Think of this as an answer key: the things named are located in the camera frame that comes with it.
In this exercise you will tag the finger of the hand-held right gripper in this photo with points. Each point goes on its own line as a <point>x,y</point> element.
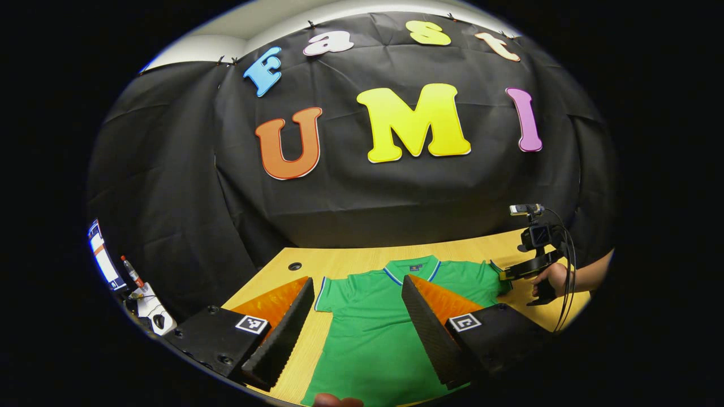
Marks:
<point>520,268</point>

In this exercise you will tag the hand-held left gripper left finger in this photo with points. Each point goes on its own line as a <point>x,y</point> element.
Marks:
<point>283,339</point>

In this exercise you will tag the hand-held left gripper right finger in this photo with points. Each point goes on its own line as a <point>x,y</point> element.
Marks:
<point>435,339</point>

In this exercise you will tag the green T-shirt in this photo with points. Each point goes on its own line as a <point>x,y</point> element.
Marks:
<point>367,316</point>

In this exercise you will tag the black backdrop cloth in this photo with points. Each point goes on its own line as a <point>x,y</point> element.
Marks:
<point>396,186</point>

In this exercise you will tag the red capped bottle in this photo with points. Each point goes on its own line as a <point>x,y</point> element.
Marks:
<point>133,274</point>

